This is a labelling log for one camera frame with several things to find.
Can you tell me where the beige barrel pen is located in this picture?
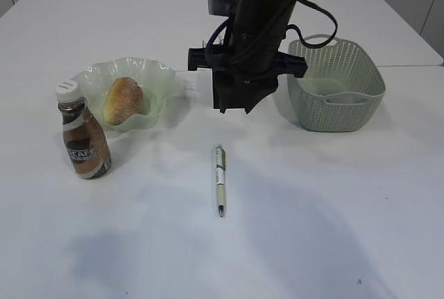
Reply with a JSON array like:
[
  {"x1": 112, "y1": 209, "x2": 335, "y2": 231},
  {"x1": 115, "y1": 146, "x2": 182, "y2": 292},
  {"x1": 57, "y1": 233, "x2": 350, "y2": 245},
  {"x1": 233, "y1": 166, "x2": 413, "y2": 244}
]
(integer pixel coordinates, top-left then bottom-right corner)
[{"x1": 212, "y1": 144, "x2": 226, "y2": 218}]

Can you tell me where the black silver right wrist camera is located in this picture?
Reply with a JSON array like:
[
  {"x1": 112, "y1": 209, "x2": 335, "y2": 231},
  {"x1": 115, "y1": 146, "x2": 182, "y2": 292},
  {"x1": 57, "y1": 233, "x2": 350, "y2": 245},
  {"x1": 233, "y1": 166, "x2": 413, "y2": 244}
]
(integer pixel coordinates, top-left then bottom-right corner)
[{"x1": 207, "y1": 0, "x2": 239, "y2": 17}]

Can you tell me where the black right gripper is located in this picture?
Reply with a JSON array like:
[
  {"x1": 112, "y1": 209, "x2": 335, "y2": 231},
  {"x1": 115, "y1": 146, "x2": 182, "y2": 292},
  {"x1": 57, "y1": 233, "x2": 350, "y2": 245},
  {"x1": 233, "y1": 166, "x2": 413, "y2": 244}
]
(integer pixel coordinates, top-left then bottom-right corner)
[{"x1": 187, "y1": 44, "x2": 309, "y2": 115}]

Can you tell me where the green plastic woven basket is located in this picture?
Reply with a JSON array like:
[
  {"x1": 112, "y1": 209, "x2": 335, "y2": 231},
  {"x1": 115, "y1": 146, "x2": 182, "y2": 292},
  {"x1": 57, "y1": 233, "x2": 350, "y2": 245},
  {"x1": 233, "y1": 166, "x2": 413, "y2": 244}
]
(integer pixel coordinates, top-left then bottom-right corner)
[{"x1": 287, "y1": 38, "x2": 386, "y2": 133}]

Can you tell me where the green wavy glass plate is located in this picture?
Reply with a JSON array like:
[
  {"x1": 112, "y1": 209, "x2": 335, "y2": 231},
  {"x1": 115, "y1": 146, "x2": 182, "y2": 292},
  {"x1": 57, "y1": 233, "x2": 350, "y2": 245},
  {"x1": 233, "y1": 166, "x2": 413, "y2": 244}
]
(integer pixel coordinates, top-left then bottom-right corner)
[{"x1": 73, "y1": 57, "x2": 182, "y2": 133}]

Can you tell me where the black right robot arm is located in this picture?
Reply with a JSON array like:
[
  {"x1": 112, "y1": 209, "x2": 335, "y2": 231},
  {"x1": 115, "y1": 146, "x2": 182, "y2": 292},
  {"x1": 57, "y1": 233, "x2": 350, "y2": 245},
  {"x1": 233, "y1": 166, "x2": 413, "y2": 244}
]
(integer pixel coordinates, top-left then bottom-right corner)
[{"x1": 188, "y1": 0, "x2": 336, "y2": 112}]

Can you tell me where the black mesh pen holder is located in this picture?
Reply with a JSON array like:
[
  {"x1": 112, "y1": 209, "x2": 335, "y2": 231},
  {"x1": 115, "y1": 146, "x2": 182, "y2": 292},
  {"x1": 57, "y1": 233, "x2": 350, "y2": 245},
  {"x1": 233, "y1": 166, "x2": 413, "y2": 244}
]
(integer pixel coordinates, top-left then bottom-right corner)
[{"x1": 211, "y1": 69, "x2": 250, "y2": 110}]

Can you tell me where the brown coffee drink bottle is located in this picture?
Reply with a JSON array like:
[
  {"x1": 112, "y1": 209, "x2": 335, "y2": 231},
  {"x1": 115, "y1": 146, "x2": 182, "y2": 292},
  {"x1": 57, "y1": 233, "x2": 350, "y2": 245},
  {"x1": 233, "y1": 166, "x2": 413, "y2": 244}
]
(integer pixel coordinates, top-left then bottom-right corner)
[{"x1": 55, "y1": 80, "x2": 112, "y2": 180}]

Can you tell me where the sugared bread roll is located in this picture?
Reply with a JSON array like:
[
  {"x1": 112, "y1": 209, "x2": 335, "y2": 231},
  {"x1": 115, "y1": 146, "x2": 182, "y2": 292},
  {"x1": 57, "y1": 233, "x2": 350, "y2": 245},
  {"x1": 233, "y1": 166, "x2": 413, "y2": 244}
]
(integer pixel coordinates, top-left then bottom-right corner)
[{"x1": 103, "y1": 77, "x2": 144, "y2": 125}]

